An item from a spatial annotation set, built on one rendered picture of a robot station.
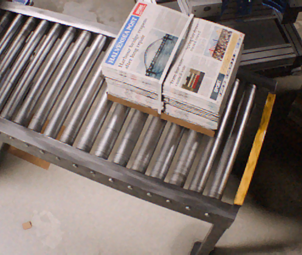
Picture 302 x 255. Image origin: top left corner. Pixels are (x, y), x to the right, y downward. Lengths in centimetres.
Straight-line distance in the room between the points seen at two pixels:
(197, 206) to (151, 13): 63
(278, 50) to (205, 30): 108
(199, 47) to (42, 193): 126
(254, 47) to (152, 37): 114
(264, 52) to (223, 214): 123
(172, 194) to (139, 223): 82
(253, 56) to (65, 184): 117
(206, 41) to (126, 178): 49
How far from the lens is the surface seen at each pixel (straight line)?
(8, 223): 237
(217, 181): 149
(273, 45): 255
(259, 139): 154
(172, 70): 138
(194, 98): 135
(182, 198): 146
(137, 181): 147
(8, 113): 165
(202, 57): 141
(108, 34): 175
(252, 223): 231
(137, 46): 143
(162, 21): 148
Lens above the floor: 219
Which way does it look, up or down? 64 degrees down
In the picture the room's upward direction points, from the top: straight up
